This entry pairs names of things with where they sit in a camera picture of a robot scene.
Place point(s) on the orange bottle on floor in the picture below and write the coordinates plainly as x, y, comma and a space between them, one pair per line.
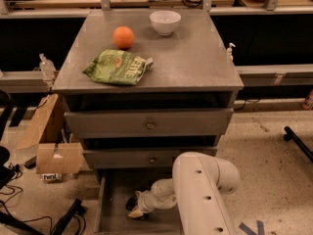
308, 102

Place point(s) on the black stand leg left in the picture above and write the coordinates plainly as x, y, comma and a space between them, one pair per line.
76, 208

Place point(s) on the green chip bag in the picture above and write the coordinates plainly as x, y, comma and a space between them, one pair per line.
117, 67

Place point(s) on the white bowl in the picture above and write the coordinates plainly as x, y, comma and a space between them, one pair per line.
165, 22

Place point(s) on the grey middle drawer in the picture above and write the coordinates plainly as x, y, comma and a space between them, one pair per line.
134, 158

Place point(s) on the grey top drawer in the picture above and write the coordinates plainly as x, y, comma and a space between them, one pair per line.
148, 123

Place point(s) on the grey drawer cabinet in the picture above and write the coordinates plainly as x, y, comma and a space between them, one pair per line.
191, 70

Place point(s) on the brown cardboard box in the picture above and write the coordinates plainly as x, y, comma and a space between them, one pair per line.
44, 133

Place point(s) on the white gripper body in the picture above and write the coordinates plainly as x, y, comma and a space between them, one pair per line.
146, 200

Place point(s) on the black stand leg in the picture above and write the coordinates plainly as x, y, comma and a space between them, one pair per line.
76, 208
290, 135

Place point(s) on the clear plastic bottle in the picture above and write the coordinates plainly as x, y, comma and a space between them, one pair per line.
47, 67

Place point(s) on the black stand leg right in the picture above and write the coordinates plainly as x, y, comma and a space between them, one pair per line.
290, 135

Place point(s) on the orange fruit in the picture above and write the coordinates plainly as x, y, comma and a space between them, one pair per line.
123, 37

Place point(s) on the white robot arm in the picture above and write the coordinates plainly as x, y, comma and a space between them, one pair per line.
196, 188

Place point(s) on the grey open bottom drawer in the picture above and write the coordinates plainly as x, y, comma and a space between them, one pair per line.
117, 187

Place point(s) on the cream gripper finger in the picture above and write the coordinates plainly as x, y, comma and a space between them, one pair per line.
135, 214

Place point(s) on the white pump bottle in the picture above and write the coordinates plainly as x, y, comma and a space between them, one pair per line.
229, 51

